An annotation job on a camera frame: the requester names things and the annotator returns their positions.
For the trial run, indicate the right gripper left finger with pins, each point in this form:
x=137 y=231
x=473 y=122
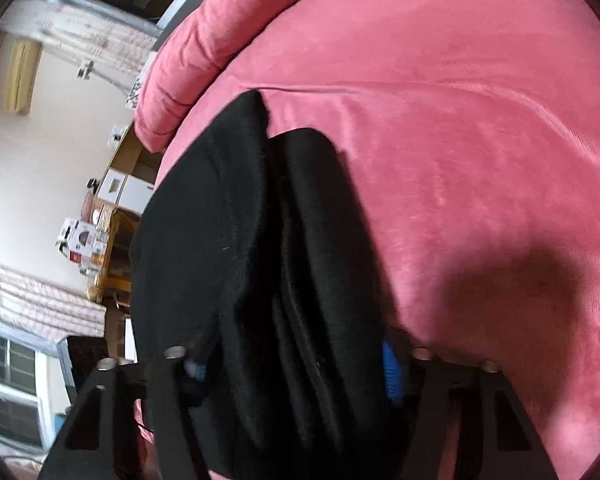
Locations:
x=101 y=438

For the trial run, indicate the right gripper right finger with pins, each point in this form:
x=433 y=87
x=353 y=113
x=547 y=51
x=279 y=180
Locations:
x=456 y=421

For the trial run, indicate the black pants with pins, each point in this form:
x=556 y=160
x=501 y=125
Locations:
x=259 y=242

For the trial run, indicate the brown wooden desk shelf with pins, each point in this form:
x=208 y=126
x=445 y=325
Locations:
x=112 y=258

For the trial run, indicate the white product box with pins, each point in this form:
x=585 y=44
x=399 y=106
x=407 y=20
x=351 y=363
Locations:
x=81 y=242

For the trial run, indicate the white wooden cabinet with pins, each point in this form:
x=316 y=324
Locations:
x=130 y=178

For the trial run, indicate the pink bed with cover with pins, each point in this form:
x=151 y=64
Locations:
x=471 y=129

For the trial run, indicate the yellow air conditioner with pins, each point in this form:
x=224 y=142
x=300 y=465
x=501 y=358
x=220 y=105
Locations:
x=21 y=74

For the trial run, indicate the patterned curtain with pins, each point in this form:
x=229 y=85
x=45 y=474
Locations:
x=97 y=40

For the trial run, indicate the red folded duvet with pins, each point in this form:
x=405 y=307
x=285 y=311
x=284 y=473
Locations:
x=191 y=58

